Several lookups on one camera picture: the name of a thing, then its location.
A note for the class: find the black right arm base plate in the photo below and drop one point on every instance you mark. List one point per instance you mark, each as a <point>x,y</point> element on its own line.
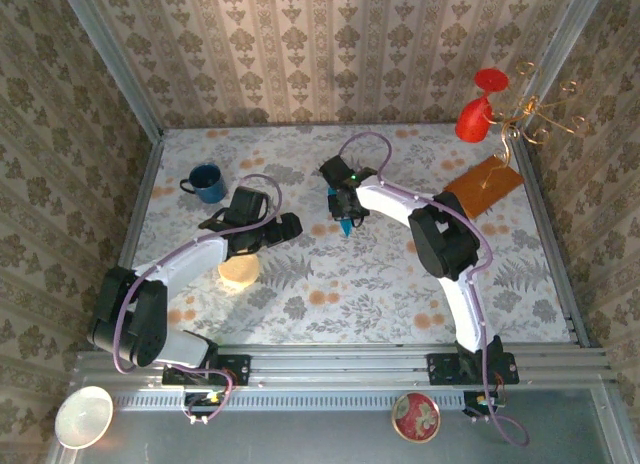
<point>442,368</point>

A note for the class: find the white bowl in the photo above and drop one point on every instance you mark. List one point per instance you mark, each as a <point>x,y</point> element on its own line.
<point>82,416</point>

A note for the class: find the round tan wooden coaster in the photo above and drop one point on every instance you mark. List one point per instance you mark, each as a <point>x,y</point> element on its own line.
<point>240,274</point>

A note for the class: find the aluminium mounting rail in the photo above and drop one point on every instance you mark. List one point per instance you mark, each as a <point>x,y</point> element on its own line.
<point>340,364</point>

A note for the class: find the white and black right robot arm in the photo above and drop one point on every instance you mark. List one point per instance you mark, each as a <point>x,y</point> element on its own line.
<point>445,239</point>

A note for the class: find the red floral plate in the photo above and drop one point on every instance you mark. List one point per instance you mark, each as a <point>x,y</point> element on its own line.
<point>415,416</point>

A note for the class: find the aluminium frame post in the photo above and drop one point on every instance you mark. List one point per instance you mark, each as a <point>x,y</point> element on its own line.
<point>115,59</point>
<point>565,49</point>

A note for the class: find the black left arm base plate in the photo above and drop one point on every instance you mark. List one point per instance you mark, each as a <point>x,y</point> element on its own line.
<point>235,369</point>

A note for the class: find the aluminium table side rail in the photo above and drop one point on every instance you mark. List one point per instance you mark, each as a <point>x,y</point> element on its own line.
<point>555,254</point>
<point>132,234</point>

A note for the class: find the red plastic wine glass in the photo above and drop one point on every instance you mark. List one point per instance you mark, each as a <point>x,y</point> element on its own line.
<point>472,121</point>

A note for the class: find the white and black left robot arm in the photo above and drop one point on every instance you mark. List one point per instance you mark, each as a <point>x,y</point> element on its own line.
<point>190,261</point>

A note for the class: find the dark blue enamel mug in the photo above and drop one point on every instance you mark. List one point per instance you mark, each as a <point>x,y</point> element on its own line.
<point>207,186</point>

